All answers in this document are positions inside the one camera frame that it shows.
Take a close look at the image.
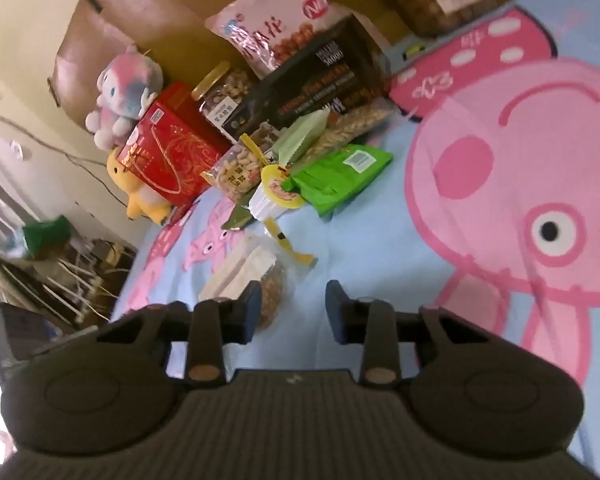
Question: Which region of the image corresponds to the jar of pale nuts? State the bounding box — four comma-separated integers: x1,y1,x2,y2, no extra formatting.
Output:
190,60,261,143

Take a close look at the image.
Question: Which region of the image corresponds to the yellow plush chick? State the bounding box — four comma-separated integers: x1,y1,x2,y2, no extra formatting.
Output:
106,147,173,225

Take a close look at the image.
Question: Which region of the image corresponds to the pink plush toy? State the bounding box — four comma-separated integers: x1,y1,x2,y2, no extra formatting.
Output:
85,45,163,150

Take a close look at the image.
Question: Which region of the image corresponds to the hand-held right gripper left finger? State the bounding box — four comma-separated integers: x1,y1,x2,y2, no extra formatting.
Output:
96,280,263,385

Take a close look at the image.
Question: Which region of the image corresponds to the light green packet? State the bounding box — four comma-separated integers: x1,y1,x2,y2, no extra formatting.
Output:
272,109,331,161

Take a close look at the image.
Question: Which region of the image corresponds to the olive packet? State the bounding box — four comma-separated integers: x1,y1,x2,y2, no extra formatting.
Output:
221,202,256,233

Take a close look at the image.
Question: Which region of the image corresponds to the clear bag of nuts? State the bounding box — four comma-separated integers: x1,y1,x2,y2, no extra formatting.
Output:
200,127,281,206

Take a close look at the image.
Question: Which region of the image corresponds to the brown cushion pad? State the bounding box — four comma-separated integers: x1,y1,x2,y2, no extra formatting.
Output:
46,0,146,128

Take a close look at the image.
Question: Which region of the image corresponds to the green bag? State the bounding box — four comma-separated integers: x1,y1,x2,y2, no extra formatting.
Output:
22,215,73,256

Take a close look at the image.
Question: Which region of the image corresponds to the black printed box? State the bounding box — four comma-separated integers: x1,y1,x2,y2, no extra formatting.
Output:
227,15,396,146

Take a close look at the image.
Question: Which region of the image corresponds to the clear packet of brown snack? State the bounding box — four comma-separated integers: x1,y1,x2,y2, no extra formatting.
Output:
199,232,293,331

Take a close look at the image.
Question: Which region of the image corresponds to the pink snack bag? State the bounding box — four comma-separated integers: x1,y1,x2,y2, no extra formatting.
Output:
204,0,351,81

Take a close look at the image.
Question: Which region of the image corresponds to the small yellow packet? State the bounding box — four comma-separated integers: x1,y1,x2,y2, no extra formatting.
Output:
265,217,317,267
239,132,273,167

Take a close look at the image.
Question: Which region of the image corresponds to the printed blanket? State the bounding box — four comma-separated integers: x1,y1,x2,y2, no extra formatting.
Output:
107,0,600,480

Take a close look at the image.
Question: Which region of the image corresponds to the black wall cable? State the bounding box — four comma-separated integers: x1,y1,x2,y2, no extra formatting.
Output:
0,105,131,211

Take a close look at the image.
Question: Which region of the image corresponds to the wire rack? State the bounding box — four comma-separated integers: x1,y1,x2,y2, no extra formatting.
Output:
0,240,136,331

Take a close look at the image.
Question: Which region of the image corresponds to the clear cereal bag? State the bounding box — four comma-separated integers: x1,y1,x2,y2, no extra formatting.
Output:
300,97,398,166

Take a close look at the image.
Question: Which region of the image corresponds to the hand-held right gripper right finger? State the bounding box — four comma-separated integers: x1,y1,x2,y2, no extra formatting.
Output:
325,279,487,386

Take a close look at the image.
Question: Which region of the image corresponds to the bright green snack packet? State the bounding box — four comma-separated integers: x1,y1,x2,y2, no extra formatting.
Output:
280,144,393,218

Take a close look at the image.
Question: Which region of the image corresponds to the yellow lidded cup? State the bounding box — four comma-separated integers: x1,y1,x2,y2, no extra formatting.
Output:
249,164,306,221

